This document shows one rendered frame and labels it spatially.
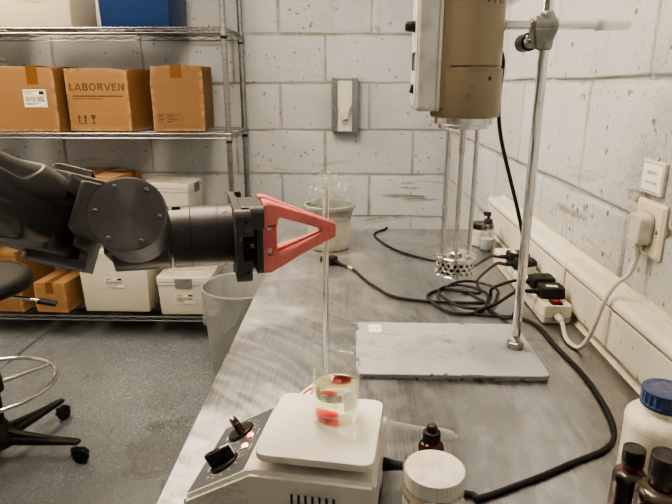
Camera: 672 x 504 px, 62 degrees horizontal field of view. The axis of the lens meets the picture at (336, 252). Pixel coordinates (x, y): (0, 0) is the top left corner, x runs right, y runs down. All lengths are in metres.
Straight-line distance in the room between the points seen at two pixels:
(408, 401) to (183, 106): 2.04
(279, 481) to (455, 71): 0.58
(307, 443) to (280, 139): 2.43
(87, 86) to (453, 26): 2.16
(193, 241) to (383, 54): 2.46
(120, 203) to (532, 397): 0.65
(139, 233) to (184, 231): 0.08
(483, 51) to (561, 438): 0.53
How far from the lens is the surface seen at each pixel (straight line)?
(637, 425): 0.69
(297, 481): 0.59
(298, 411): 0.65
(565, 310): 1.15
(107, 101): 2.77
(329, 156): 2.93
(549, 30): 0.91
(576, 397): 0.92
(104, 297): 2.94
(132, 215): 0.44
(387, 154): 2.93
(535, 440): 0.80
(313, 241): 0.54
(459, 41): 0.85
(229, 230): 0.51
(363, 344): 0.98
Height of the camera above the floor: 1.18
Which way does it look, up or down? 16 degrees down
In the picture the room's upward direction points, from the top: straight up
